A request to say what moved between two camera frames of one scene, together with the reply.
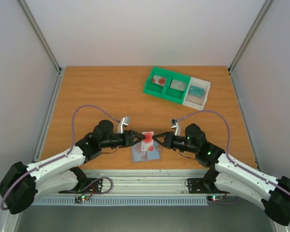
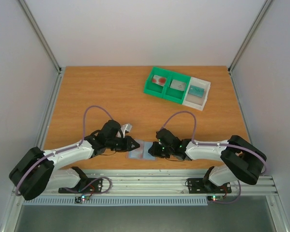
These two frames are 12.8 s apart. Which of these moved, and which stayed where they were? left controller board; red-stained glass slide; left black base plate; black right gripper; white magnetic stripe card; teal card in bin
Moved: red-stained glass slide; black right gripper
Stayed: teal card in bin; left controller board; white magnetic stripe card; left black base plate
